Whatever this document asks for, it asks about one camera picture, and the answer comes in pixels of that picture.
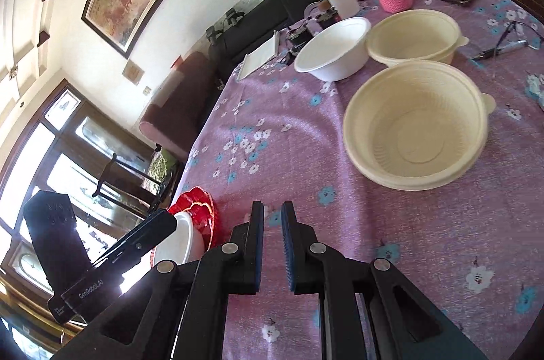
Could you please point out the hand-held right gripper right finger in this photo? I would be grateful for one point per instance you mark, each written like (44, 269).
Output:
(288, 249)

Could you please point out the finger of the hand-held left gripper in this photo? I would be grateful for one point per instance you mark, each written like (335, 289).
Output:
(144, 234)

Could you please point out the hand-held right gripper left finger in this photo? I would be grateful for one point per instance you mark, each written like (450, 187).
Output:
(258, 249)

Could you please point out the white plastic bowl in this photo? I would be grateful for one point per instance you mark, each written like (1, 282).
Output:
(331, 45)
(182, 236)

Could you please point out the cream plastic bowl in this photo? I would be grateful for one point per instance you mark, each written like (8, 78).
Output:
(416, 130)
(412, 32)

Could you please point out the green patterned cushion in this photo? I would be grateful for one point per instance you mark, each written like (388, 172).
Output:
(159, 168)

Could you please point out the dark wooden chair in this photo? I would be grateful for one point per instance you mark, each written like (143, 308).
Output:
(108, 177)

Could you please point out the wooden glass door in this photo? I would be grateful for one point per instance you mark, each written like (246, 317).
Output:
(51, 156)

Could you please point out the brown armchair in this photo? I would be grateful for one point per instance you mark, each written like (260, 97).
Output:
(182, 100)

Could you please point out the white paper pad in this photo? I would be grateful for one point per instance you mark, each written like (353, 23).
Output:
(259, 56)

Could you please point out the black cylindrical device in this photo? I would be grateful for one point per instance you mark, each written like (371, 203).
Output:
(299, 39)

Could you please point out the small black clamp device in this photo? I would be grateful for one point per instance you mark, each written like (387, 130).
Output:
(211, 33)
(231, 17)

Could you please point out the black leather sofa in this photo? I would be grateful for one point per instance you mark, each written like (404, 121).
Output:
(263, 19)

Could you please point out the black device with brown top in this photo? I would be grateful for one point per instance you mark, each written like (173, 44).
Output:
(327, 14)

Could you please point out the small framed wall plaque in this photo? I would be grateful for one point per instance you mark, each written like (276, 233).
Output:
(134, 71)

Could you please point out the purple frame eyeglasses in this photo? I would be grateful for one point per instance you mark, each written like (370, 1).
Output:
(516, 24)

